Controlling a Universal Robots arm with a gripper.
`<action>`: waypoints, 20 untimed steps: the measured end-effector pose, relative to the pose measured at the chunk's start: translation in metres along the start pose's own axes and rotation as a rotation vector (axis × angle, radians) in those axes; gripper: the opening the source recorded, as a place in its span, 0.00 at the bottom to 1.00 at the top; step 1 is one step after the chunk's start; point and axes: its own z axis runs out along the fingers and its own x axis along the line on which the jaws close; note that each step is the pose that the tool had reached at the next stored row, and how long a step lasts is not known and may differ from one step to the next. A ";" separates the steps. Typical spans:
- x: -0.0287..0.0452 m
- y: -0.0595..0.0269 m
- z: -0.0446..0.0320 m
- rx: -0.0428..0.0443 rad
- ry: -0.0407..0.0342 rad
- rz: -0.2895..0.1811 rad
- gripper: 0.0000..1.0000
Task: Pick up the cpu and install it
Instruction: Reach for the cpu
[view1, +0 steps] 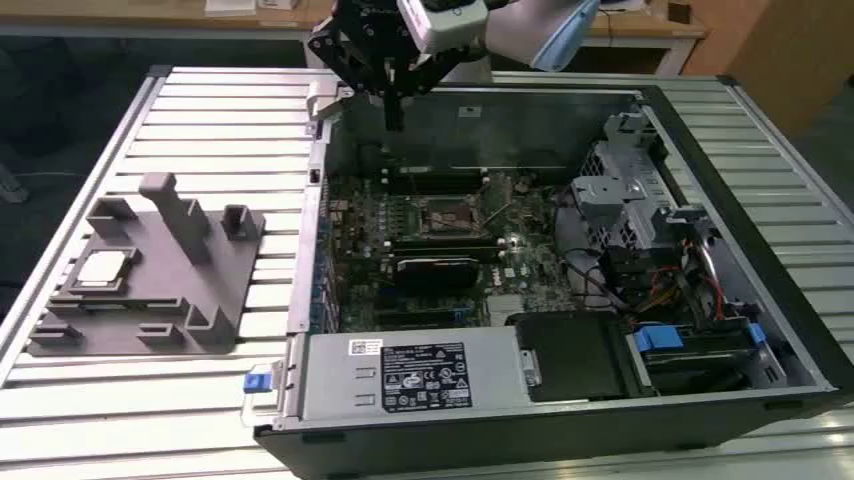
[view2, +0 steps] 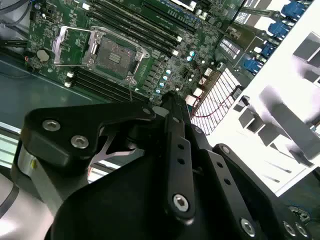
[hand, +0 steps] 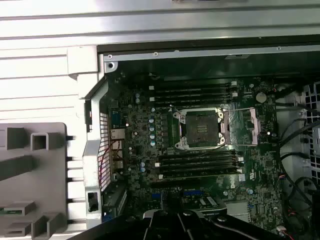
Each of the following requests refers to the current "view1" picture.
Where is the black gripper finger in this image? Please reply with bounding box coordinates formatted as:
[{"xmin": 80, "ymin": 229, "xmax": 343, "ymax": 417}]
[
  {"xmin": 305, "ymin": 18, "xmax": 396, "ymax": 132},
  {"xmin": 392, "ymin": 49, "xmax": 463, "ymax": 132}
]

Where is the metal socket cover frame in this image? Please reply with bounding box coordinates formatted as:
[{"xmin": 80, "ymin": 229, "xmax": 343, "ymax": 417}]
[{"xmin": 476, "ymin": 168, "xmax": 519, "ymax": 229}]

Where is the silver CPU green edge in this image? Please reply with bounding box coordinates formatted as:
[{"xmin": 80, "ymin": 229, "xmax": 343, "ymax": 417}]
[{"xmin": 70, "ymin": 250, "xmax": 132, "ymax": 290}]

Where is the CPU socket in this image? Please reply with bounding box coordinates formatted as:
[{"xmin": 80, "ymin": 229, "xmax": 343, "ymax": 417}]
[{"xmin": 412, "ymin": 193, "xmax": 488, "ymax": 239}]

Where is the wooden desk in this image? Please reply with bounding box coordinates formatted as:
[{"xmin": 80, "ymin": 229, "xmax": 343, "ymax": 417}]
[{"xmin": 0, "ymin": 0, "xmax": 710, "ymax": 76}]

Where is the black RAM slot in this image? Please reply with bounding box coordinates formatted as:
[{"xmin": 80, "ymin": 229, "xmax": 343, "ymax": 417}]
[
  {"xmin": 381, "ymin": 166, "xmax": 488, "ymax": 176},
  {"xmin": 383, "ymin": 184, "xmax": 491, "ymax": 196},
  {"xmin": 383, "ymin": 178, "xmax": 489, "ymax": 189},
  {"xmin": 391, "ymin": 236, "xmax": 500, "ymax": 246},
  {"xmin": 392, "ymin": 242, "xmax": 501, "ymax": 252},
  {"xmin": 393, "ymin": 252, "xmax": 505, "ymax": 263},
  {"xmin": 381, "ymin": 172, "xmax": 489, "ymax": 182},
  {"xmin": 392, "ymin": 247, "xmax": 503, "ymax": 257}
]

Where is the metal drive cage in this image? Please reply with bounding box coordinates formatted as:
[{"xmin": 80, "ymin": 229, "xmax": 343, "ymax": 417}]
[{"xmin": 569, "ymin": 112, "xmax": 679, "ymax": 251}]

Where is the black graphics card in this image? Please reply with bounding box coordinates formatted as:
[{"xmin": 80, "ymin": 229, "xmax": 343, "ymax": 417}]
[{"xmin": 391, "ymin": 256, "xmax": 483, "ymax": 292}]

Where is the green motherboard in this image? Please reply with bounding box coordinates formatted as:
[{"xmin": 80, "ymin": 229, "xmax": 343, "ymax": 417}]
[{"xmin": 317, "ymin": 167, "xmax": 579, "ymax": 335}]

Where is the silver chipset heatsink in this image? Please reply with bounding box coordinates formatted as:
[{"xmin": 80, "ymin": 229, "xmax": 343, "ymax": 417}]
[{"xmin": 484, "ymin": 294, "xmax": 527, "ymax": 329}]

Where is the black expansion slot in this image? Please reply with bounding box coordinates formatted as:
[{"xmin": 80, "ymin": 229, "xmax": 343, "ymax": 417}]
[{"xmin": 377, "ymin": 308, "xmax": 483, "ymax": 326}]

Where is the wooden cabinet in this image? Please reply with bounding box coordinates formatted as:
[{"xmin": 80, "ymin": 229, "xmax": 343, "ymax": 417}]
[{"xmin": 683, "ymin": 0, "xmax": 854, "ymax": 144}]

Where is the grey metal leg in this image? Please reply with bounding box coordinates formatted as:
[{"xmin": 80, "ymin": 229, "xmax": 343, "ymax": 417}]
[{"xmin": 0, "ymin": 159, "xmax": 29, "ymax": 205}]

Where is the grey parts rack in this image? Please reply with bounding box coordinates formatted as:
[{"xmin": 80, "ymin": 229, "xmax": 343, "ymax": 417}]
[{"xmin": 25, "ymin": 172, "xmax": 268, "ymax": 359}]

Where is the green RAM stick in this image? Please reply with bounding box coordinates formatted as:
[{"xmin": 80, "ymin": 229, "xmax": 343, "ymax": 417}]
[{"xmin": 62, "ymin": 297, "xmax": 180, "ymax": 307}]

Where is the black rating label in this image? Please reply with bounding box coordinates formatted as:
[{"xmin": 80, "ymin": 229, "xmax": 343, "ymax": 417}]
[{"xmin": 377, "ymin": 341, "xmax": 473, "ymax": 415}]

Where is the hard disk blue carrier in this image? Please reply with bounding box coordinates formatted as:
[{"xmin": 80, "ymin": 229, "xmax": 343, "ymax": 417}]
[{"xmin": 623, "ymin": 319, "xmax": 788, "ymax": 396}]

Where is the silver power supply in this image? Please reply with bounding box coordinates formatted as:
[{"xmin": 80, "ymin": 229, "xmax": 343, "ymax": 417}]
[{"xmin": 279, "ymin": 327, "xmax": 540, "ymax": 426}]

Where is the black PC case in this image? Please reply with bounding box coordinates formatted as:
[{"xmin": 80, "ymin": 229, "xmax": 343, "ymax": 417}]
[{"xmin": 251, "ymin": 79, "xmax": 846, "ymax": 480}]

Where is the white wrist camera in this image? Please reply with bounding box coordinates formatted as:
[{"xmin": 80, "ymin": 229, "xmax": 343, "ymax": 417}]
[{"xmin": 396, "ymin": 0, "xmax": 489, "ymax": 55}]

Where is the black wire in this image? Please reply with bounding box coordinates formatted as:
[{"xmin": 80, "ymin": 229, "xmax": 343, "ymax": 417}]
[{"xmin": 559, "ymin": 184, "xmax": 627, "ymax": 314}]

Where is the yellow wire bundle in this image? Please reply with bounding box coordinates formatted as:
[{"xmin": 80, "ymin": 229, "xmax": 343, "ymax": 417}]
[{"xmin": 630, "ymin": 284, "xmax": 676, "ymax": 315}]

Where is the red wire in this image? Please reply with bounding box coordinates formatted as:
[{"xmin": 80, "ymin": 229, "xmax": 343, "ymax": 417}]
[{"xmin": 652, "ymin": 267, "xmax": 728, "ymax": 321}]

